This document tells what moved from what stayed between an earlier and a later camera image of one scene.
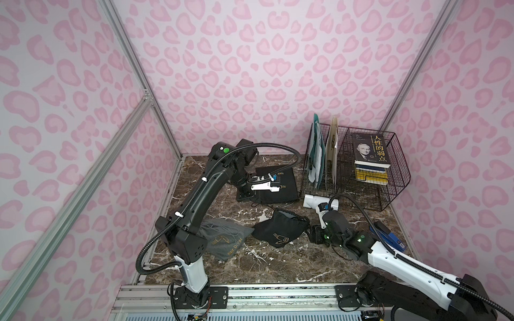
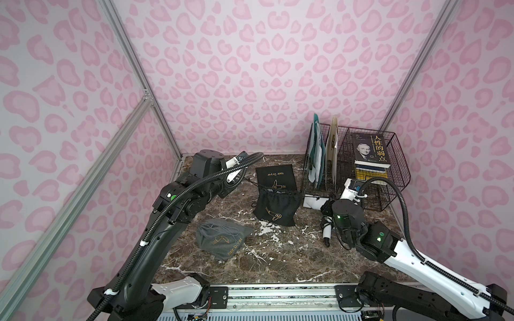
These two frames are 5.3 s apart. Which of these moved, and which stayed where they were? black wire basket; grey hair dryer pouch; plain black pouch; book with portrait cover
Moved: plain black pouch
Stayed: black wire basket; grey hair dryer pouch; book with portrait cover
